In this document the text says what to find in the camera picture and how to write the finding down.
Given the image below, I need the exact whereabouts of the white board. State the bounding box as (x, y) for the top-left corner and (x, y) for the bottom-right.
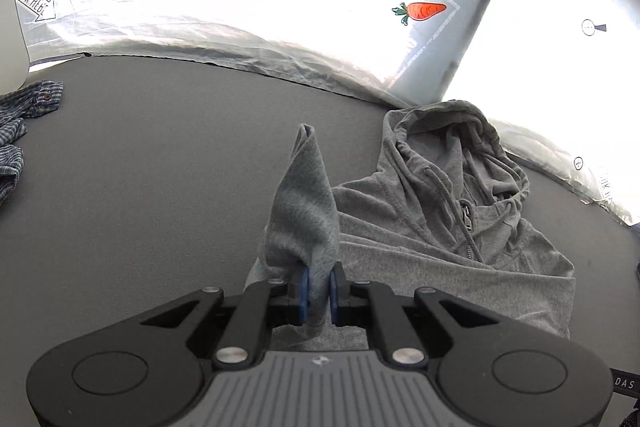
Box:
(0, 0), (32, 94)

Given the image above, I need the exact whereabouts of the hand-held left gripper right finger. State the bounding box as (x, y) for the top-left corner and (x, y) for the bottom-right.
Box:
(330, 262), (545, 368)

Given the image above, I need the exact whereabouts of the white printed sheet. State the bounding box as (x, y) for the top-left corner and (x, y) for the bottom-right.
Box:
(10, 0), (640, 228)

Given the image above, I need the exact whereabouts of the dark plaid shirt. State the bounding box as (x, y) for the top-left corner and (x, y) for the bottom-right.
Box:
(0, 80), (65, 208)

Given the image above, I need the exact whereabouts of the grey zip hoodie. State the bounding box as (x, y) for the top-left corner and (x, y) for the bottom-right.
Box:
(245, 101), (576, 352)

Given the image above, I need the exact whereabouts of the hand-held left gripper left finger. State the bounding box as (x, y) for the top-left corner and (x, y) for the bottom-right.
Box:
(100, 268), (308, 369)

